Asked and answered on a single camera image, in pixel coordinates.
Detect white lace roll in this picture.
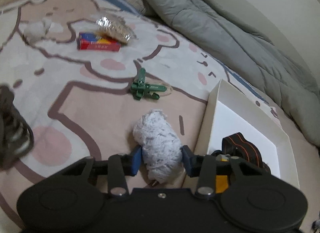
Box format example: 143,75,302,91
132,109,183,184

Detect white shallow cardboard box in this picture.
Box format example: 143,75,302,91
194,80,300,188

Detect green plastic clothes pegs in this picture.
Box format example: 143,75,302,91
130,68,167,100

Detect red blue card box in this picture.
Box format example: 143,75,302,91
78,32,121,52

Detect cartoon bear blanket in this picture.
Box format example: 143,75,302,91
0,0,283,228

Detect bag of rubber bands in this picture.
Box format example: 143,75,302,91
95,16,137,44

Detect white socks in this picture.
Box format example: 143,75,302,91
23,18,52,43

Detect yellow headlamp with black strap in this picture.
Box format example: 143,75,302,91
209,131,272,195

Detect grey quilted duvet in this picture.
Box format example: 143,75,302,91
146,0,319,146

